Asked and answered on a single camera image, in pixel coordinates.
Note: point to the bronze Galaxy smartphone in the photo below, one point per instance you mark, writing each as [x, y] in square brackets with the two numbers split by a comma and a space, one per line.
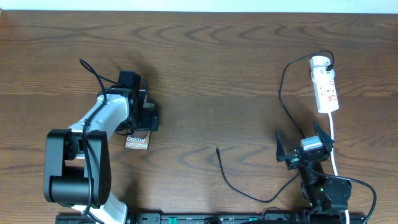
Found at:
[139, 140]

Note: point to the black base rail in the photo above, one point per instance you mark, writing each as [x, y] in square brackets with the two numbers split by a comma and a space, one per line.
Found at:
[269, 217]

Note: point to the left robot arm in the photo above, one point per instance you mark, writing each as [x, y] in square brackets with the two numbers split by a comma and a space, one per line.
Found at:
[77, 171]

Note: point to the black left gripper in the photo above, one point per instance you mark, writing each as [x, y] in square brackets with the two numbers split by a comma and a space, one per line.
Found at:
[150, 116]

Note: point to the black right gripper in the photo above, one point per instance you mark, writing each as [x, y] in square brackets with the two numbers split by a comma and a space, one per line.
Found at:
[293, 160]

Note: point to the white power strip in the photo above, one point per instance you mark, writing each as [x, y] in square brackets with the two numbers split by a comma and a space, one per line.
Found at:
[325, 90]

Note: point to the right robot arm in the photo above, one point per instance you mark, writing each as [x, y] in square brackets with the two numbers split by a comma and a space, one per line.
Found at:
[328, 194]

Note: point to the white USB charger adapter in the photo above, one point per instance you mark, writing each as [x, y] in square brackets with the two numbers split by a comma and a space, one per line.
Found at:
[319, 65]

